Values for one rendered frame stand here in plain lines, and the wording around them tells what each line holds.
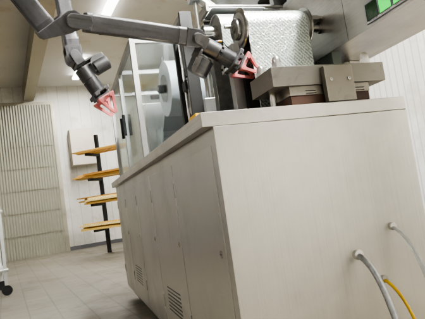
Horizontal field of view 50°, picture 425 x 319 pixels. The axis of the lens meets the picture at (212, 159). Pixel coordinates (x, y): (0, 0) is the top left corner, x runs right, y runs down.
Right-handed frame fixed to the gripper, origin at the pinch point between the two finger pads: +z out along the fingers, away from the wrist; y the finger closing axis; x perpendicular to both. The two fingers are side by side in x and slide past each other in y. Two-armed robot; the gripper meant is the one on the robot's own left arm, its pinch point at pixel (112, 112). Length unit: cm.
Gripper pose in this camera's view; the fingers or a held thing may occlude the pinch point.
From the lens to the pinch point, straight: 176.6
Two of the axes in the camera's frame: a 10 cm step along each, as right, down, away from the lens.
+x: -7.1, 5.7, -4.1
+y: -4.2, 1.3, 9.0
